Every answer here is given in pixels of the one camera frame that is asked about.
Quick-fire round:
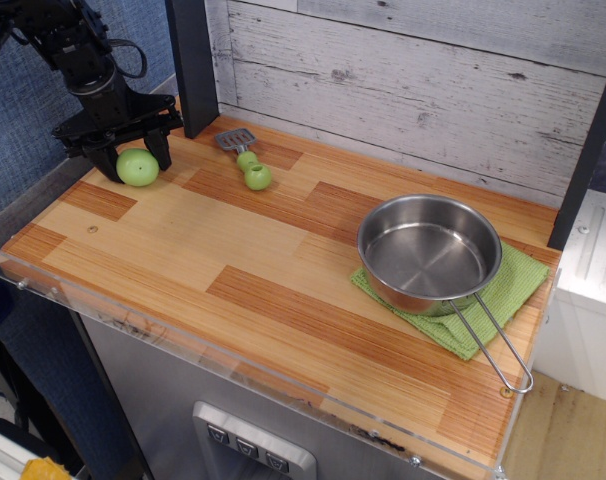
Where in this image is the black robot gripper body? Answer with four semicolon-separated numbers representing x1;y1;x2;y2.
53;77;183;157

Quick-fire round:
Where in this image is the silver toy fridge front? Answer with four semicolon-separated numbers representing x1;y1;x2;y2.
82;316;487;479

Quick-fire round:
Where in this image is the yellow black object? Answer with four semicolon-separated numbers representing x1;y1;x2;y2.
19;457;74;480

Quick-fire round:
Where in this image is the grey button panel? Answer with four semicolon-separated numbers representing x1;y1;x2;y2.
192;401;317;479

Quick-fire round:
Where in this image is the clear acrylic front guard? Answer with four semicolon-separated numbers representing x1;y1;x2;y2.
0;241;510;479

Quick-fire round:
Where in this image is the black vertical post left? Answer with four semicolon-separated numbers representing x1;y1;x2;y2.
165;0;219;138

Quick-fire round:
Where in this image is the green toy pear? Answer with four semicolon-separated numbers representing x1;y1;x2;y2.
116;148;160;187

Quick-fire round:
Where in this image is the black vertical post right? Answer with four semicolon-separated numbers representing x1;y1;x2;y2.
547;84;606;251

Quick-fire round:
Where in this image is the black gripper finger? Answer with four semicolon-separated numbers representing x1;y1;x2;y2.
146;129;172;171
84;146;123;183

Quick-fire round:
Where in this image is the black vertical post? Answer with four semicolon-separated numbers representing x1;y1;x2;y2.
547;84;606;251
165;0;219;138

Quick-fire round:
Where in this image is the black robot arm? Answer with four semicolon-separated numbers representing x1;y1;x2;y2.
0;1;183;187

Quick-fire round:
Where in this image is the silver metal pot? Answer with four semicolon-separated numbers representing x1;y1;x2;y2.
356;194;534;394

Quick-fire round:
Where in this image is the white ridged block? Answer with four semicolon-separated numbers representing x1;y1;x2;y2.
534;190;606;400

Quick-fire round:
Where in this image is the black cable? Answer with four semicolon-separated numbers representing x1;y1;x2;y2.
107;38;149;80

